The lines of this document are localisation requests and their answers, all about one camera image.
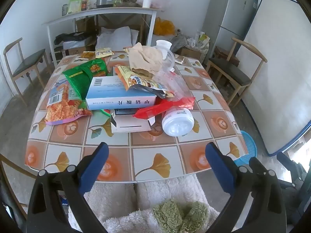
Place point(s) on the grey plastic bag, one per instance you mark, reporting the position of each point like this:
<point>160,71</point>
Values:
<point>178,42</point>

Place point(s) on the white plastic drink bottle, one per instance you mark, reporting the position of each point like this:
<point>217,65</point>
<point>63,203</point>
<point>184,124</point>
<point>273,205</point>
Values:
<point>177,126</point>

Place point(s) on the silver refrigerator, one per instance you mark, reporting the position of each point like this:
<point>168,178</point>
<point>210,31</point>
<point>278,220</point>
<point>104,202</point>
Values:
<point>228,17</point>

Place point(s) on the red plastic wrapper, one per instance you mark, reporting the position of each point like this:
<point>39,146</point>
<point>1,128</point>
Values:
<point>155,110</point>

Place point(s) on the white shelf table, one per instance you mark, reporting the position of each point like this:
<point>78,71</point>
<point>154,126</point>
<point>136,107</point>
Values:
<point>107,11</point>

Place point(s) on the green fluffy cloth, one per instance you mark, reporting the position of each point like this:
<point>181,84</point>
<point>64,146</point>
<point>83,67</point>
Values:
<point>179,216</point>

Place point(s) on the green food packet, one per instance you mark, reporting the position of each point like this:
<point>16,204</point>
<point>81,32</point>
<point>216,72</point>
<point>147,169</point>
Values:
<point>75,6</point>

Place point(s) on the clear plastic bag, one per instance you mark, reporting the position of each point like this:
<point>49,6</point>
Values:
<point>176,85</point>

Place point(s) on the wooden stool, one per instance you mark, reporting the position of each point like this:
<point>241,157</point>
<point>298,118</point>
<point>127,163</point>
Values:
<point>224,54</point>

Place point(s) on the small yellow packet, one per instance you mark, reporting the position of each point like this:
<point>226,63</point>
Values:
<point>104,53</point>

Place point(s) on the large orange snack bag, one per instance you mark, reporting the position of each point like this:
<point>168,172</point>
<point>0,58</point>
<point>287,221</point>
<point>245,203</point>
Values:
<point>63,106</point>

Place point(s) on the white paper cup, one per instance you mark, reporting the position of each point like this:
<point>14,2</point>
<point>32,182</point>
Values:
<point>163,45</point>

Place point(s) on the dark sauce jar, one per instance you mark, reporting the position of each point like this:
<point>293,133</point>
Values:
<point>84,5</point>

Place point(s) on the white and green bag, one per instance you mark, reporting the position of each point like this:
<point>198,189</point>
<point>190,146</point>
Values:
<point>202,40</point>

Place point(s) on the blue plastic mesh basket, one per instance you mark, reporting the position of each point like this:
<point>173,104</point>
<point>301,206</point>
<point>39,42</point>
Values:
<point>249,148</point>

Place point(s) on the small orange packet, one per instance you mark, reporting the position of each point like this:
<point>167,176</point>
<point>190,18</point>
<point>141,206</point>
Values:
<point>86,55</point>

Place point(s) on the white fleece pants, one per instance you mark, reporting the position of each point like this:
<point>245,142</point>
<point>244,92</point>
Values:
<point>158,189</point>

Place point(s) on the crumpled brown paper bag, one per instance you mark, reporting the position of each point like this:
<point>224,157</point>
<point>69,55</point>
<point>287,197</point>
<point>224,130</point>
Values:
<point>143,58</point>

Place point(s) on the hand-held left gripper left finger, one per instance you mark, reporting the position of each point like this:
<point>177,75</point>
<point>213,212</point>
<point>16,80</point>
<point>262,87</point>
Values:
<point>94,168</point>

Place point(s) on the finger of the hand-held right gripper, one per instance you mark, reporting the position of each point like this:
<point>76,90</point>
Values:
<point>256,165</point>

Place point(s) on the small pale packet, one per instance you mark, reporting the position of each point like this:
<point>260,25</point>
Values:
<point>179,60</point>

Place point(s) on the orange and black snack packet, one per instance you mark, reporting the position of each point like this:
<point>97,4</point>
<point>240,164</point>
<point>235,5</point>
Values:
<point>131,77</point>

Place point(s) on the clear plastic container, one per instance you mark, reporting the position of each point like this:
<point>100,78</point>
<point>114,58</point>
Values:
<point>169,62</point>

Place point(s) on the wooden chair dark seat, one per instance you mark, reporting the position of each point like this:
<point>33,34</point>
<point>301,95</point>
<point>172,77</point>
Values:
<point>230,70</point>
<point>14,168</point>
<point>26,64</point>

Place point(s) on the blue and white medicine box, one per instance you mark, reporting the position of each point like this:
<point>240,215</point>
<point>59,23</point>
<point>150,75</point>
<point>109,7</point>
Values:
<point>114,92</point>

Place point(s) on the black bag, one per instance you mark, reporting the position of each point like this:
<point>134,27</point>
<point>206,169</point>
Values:
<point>70,38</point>

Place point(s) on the green snack bag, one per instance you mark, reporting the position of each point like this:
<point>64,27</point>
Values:
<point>80,82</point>

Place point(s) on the white mattress blue trim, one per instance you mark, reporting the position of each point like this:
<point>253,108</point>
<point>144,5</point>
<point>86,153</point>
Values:
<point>274,77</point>

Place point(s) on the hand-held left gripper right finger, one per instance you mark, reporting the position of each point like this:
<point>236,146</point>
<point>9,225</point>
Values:
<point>220,172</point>

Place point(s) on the yellow plastic bag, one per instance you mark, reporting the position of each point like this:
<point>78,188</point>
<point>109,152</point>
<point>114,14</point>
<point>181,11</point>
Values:
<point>164,26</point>

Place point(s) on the white cardboard box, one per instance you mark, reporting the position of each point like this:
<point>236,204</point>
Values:
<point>131,126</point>

